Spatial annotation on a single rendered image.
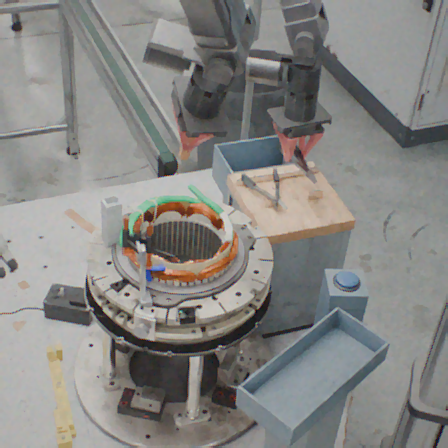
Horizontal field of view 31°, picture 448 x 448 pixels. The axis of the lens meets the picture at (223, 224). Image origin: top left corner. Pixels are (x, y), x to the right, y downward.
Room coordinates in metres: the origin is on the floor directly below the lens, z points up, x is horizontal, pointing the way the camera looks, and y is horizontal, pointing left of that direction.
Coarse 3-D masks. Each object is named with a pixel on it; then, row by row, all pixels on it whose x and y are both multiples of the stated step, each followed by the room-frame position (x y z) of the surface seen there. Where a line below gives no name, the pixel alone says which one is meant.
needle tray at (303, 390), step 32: (352, 320) 0.96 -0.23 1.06; (288, 352) 0.88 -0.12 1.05; (320, 352) 0.91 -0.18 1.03; (352, 352) 0.92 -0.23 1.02; (384, 352) 0.90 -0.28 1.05; (256, 384) 0.82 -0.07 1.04; (288, 384) 0.84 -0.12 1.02; (320, 384) 0.85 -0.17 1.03; (352, 384) 0.84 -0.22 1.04; (256, 416) 0.77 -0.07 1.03; (288, 416) 0.78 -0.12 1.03; (320, 416) 0.78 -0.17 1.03
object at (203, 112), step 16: (176, 80) 1.04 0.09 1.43; (192, 80) 0.99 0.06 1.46; (192, 96) 0.98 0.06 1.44; (208, 96) 0.98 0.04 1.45; (224, 96) 0.98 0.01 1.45; (192, 112) 0.99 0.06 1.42; (208, 112) 0.98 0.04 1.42; (224, 112) 1.01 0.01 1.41; (192, 128) 0.96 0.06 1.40; (208, 128) 0.97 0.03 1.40; (224, 128) 0.98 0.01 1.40
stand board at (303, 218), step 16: (240, 176) 1.33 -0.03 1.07; (304, 176) 1.35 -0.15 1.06; (320, 176) 1.35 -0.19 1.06; (240, 192) 1.28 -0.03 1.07; (256, 192) 1.28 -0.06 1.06; (272, 192) 1.29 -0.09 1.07; (288, 192) 1.29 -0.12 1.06; (304, 192) 1.29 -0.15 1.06; (256, 208) 1.23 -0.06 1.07; (272, 208) 1.23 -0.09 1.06; (288, 208) 1.24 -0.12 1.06; (304, 208) 1.24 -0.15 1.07; (320, 208) 1.25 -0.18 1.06; (336, 208) 1.25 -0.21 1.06; (256, 224) 1.18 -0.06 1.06; (272, 224) 1.19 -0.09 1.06; (288, 224) 1.19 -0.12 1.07; (304, 224) 1.19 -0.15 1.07; (320, 224) 1.20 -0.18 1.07; (336, 224) 1.21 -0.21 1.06; (352, 224) 1.22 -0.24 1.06; (272, 240) 1.15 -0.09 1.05; (288, 240) 1.17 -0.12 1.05
